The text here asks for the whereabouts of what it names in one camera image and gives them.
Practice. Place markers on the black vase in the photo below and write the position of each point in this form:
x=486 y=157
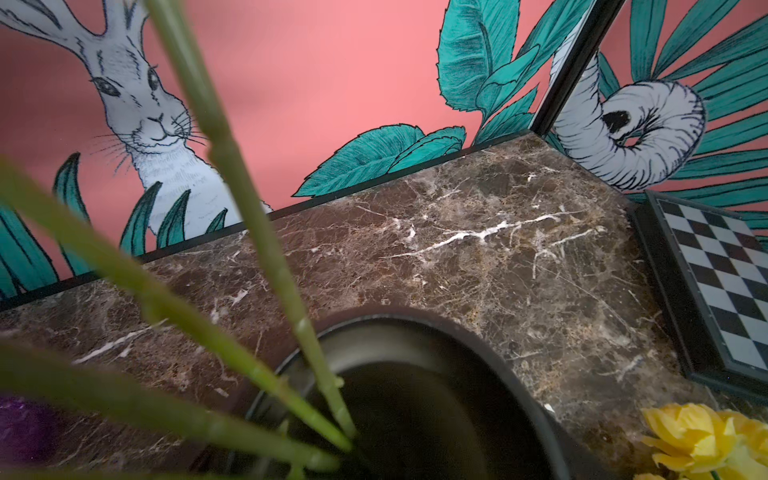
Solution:
x=431 y=400

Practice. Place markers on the black right frame post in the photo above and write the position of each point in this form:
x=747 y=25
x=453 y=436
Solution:
x=585 y=42

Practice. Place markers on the purple glass vase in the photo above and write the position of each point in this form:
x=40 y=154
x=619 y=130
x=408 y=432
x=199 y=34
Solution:
x=30 y=431

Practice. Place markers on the checkerboard calibration plate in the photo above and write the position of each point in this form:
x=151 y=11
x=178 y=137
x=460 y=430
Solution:
x=710 y=271

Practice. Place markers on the yellow rose bunch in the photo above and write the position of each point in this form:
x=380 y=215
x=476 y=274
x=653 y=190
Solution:
x=693 y=441

